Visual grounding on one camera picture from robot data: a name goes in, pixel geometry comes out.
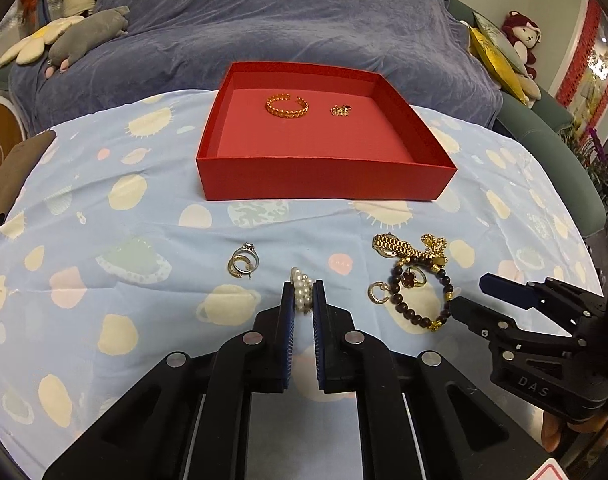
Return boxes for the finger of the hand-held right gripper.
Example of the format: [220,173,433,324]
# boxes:
[451,295,575,358]
[480,273,608,327]

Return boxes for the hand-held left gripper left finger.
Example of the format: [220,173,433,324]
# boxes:
[42,281,297,480]

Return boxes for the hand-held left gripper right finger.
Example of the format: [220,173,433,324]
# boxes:
[311,280,565,480]

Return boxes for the pearl bracelet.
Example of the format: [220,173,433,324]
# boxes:
[290,267,315,317]

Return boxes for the dark bead bracelet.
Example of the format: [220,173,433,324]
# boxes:
[388,254,455,332]

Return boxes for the gold watch band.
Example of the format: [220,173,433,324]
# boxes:
[373,233,422,260]

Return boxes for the red cardboard box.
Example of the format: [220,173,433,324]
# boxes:
[196,61,458,203]

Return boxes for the person's right hand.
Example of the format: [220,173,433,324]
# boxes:
[540,409,608,455]

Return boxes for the red and white card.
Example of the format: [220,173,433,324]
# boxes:
[520,459,571,480]

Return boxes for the potted plants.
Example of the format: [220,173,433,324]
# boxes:
[563,127,608,202]

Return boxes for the teal sofa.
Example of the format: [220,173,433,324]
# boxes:
[449,0,608,237]

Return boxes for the beige plush pillow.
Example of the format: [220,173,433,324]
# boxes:
[518,72,542,102]

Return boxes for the yellow pillow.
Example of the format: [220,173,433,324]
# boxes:
[467,25,528,107]

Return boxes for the grey-green pillow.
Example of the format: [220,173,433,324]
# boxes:
[472,11,528,77]

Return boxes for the red monkey plush toy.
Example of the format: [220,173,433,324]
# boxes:
[501,9,543,81]

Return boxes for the blue sofa blanket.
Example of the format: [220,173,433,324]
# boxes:
[8,0,505,137]

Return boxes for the brown leather pad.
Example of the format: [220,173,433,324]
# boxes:
[0,129,59,229]

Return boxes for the grey plush toy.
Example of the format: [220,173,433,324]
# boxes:
[44,6,131,79]

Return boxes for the daisy flower plush pillow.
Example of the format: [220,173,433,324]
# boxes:
[0,15,85,66]

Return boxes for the gold chain-pattern bangle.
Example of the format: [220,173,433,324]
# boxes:
[265,95,311,120]

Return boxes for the red paper wall decoration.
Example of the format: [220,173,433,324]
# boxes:
[556,0,606,107]

